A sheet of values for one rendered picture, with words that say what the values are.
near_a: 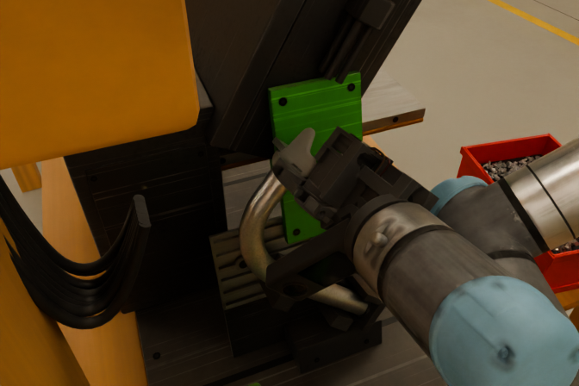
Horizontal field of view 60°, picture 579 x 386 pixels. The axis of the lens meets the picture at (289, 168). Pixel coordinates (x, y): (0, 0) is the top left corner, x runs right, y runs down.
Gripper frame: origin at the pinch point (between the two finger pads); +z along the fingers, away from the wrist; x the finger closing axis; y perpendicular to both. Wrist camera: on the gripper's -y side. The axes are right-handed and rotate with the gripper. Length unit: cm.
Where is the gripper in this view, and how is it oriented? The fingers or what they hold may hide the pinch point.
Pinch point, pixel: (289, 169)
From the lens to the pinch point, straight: 57.9
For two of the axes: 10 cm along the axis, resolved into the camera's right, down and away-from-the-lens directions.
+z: -3.5, -3.7, 8.6
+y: 5.9, -8.0, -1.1
